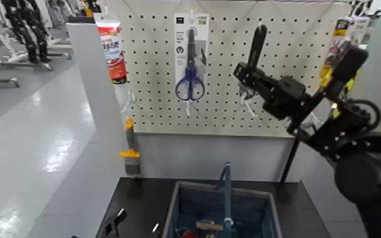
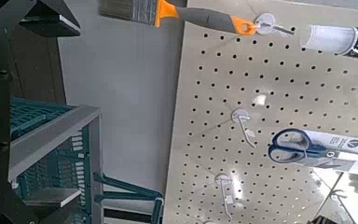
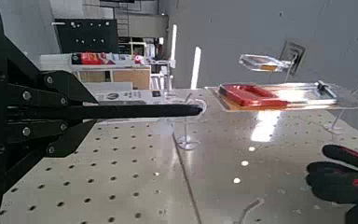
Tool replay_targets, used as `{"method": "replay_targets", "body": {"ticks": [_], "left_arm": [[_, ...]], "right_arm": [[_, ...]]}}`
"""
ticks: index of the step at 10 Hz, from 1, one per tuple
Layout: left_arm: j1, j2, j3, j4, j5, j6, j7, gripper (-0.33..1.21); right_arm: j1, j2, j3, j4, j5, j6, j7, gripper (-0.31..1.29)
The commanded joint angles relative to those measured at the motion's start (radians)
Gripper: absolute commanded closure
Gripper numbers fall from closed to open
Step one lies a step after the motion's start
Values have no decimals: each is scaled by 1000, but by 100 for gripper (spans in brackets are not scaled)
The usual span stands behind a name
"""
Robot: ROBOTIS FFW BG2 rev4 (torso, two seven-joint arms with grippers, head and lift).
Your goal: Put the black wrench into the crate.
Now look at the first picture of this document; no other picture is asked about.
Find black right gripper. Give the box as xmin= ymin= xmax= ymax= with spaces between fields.
xmin=233 ymin=61 xmax=312 ymax=121

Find black adjustable wrench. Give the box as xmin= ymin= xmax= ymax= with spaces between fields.
xmin=237 ymin=23 xmax=268 ymax=101

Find blue scissors on white card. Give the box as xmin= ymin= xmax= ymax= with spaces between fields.
xmin=173 ymin=13 xmax=210 ymax=102

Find orange grey scraper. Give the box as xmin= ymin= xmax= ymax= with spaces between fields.
xmin=118 ymin=116 xmax=141 ymax=176

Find grey partition panel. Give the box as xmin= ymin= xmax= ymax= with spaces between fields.
xmin=27 ymin=22 xmax=135 ymax=238

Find white pegboard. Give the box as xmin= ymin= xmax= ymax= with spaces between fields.
xmin=109 ymin=0 xmax=353 ymax=139

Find black white packaged tool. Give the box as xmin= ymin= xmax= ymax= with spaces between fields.
xmin=349 ymin=0 xmax=381 ymax=20

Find red white sealant tube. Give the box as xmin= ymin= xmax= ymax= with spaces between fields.
xmin=94 ymin=13 xmax=128 ymax=85

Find black robot on stand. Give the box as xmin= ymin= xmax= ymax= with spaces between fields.
xmin=1 ymin=0 xmax=51 ymax=65

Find blue crate with handle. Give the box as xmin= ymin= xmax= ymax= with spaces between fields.
xmin=162 ymin=162 xmax=283 ymax=238

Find wooden handled tool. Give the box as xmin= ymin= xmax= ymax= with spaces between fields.
xmin=195 ymin=220 xmax=225 ymax=232

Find black metal post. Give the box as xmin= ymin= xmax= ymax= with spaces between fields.
xmin=279 ymin=137 xmax=302 ymax=182

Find yellow handled pliers in package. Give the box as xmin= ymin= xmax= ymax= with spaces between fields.
xmin=320 ymin=16 xmax=372 ymax=94

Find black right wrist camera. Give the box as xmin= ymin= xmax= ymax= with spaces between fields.
xmin=323 ymin=42 xmax=370 ymax=101

